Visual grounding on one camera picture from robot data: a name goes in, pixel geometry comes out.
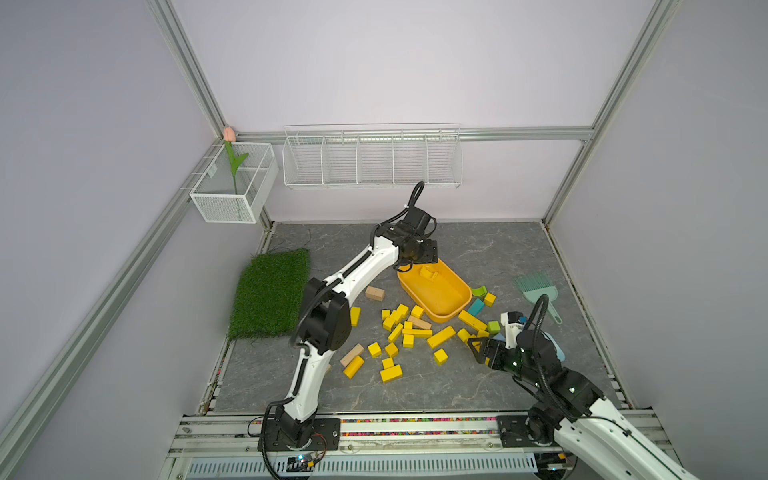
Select yellow long block by tub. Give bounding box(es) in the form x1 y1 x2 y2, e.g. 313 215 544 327
458 310 487 331

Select white mesh corner basket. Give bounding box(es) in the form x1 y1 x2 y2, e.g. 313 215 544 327
190 142 279 224

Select teal block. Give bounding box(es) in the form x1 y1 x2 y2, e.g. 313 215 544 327
467 298 485 318

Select pink artificial tulip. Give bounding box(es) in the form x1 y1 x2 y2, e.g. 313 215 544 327
223 126 249 195

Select yellow small cube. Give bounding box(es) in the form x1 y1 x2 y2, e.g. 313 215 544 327
433 349 448 366
483 292 496 307

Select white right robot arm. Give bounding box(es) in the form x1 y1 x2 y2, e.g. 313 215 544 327
467 329 695 479

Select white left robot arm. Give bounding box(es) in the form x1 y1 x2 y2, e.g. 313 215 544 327
264 206 438 448

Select yellow block front long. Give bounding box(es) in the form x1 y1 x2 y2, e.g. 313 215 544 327
343 356 364 379

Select yellow cube centre left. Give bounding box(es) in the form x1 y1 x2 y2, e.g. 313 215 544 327
368 342 382 358

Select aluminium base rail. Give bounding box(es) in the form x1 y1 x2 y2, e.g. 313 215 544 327
161 410 661 480

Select natural wood long block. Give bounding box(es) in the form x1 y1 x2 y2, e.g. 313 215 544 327
340 344 364 368

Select natural wood centre block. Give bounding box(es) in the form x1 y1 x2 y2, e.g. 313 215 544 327
409 316 432 330

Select green artificial grass mat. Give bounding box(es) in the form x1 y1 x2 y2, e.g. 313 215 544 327
228 248 311 340

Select yellow plastic tub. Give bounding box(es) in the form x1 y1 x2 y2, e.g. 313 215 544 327
397 260 473 324

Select yellow arch block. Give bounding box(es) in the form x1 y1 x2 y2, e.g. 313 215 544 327
419 266 437 281

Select yellow flat horizontal block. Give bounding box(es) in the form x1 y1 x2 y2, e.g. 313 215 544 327
403 329 433 338

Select green small cube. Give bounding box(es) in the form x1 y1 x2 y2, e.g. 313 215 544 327
487 321 501 335

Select green plastic dustpan brush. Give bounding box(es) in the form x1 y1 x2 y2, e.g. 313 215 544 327
514 273 563 325

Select yellow small cube far right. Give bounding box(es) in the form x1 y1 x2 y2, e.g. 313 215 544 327
483 292 496 307

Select white wire shelf basket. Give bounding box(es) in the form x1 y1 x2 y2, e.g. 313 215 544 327
282 123 463 189

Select yellow block bottom wide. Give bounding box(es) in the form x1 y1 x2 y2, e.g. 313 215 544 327
380 365 403 383

